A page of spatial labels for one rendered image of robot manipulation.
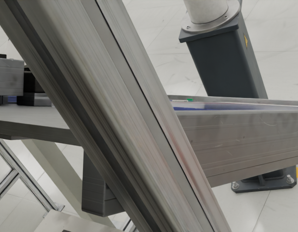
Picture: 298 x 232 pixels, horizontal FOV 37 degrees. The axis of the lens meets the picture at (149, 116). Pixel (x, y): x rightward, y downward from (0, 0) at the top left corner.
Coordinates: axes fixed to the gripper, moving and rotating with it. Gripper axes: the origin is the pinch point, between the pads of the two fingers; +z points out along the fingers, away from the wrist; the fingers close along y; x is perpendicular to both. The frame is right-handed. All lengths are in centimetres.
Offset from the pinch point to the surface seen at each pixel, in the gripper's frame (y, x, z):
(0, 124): 49, -36, 8
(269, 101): 40, 32, -6
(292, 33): -14, 173, -67
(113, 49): 64, -41, 4
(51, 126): 55, -36, 7
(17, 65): 28.0, -21.3, -0.7
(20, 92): 28.0, -20.2, 2.6
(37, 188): -82, 75, 30
